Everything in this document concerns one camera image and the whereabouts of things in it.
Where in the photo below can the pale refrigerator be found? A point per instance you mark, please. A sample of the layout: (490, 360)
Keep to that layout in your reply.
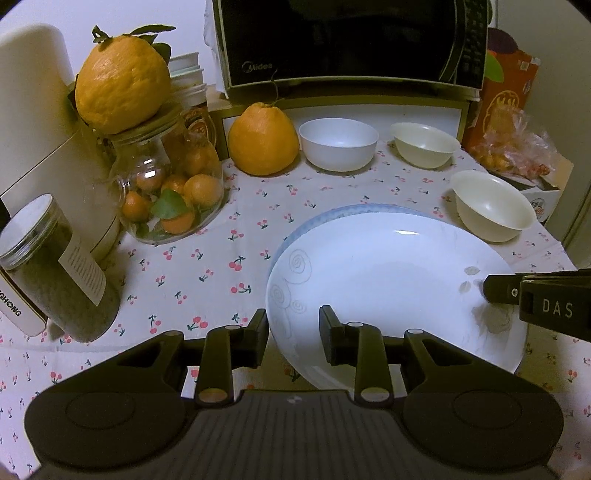
(581, 207)

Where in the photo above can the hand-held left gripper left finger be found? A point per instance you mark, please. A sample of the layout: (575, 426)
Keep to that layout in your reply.
(256, 337)

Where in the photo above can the orange gift carton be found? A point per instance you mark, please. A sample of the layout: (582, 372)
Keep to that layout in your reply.
(503, 92)

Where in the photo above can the white cardboard box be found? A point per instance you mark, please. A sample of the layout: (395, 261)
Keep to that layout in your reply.
(547, 198)

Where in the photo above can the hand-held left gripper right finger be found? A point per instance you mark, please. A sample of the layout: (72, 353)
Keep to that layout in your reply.
(334, 334)

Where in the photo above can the white air fryer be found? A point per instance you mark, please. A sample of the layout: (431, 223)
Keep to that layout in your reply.
(41, 115)

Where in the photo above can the clear plastic bag of fruit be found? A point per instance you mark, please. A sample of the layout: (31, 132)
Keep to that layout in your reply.
(521, 147)

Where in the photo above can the white plate with swirl print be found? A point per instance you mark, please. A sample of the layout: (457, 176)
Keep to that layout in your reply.
(392, 267)

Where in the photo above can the white bowl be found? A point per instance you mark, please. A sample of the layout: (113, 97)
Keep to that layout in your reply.
(339, 143)

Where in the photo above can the clear jar of dark tea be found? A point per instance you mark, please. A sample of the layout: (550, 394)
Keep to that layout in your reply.
(55, 277)

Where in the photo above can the black microwave oven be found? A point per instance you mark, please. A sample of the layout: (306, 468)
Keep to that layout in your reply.
(346, 37)

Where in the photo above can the glass jar of small oranges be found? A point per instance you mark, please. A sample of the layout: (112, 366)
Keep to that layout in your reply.
(171, 194)

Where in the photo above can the large leafy orange citrus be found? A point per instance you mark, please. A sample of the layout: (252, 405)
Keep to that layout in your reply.
(122, 83)

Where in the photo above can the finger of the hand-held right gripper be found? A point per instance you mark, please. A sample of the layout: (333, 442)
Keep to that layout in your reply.
(503, 290)

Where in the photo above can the blue patterned plate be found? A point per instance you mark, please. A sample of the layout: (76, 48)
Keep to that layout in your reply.
(314, 220)

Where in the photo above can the cream bowl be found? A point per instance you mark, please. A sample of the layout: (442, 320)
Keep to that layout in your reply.
(425, 145)
(491, 207)

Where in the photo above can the white microwave stand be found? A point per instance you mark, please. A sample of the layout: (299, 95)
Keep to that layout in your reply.
(369, 110)

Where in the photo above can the amber glass jar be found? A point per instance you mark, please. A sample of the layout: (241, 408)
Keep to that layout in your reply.
(198, 127)

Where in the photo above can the cherry print tablecloth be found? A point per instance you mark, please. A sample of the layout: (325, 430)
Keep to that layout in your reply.
(207, 277)

